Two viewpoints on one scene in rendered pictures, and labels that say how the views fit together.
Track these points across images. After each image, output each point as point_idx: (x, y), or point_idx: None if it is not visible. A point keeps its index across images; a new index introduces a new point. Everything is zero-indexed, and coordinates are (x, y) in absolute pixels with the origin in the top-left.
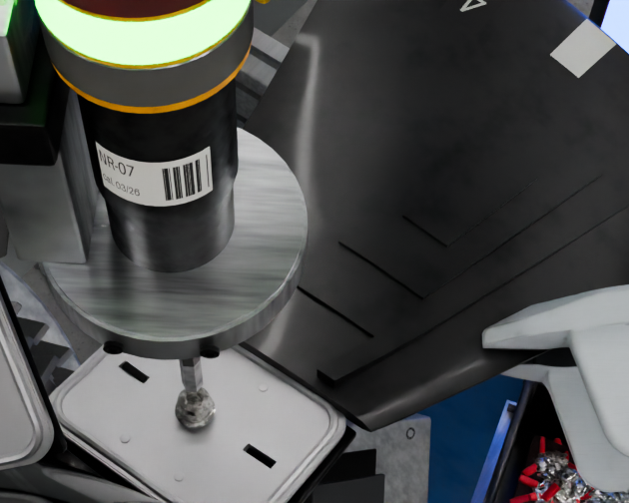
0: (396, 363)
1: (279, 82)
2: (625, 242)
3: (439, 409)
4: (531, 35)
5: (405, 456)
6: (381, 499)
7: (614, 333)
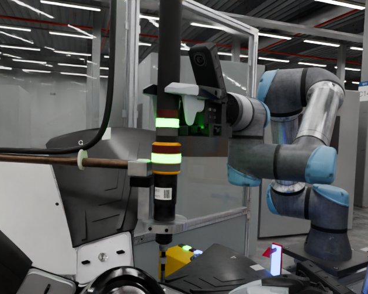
0: (208, 293)
1: (191, 262)
2: None
3: None
4: (245, 263)
5: None
6: None
7: (256, 288)
